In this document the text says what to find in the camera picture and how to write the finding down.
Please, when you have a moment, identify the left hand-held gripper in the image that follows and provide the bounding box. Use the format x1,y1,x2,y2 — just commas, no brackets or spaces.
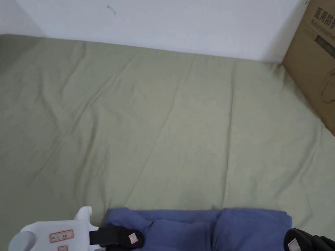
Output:
8,200,148,251

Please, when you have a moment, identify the blue garment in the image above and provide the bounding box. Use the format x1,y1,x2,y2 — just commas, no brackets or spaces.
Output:
100,195,310,251

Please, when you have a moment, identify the bed with pale green sheet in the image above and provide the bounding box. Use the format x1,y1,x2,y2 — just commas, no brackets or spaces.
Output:
0,33,335,251

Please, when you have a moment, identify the brown cardboard carton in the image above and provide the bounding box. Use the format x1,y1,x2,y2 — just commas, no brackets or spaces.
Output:
274,0,335,139

